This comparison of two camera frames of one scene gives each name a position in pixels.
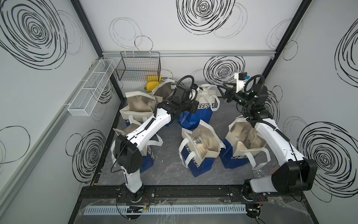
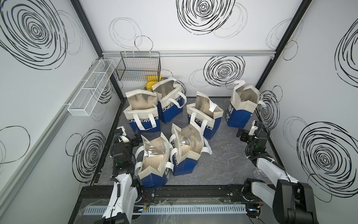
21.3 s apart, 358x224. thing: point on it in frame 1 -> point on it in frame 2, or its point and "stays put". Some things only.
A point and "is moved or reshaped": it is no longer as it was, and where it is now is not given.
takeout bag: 148,157 is moved or reshaped
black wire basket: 139,66 stays put
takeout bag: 242,146 is moved or reshaped
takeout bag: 208,101 is moved or reshaped
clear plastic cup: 258,173 stays put
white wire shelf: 86,97 stays put
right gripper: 230,93 -> 245,133
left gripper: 193,105 -> 137,139
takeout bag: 199,148 -> 189,143
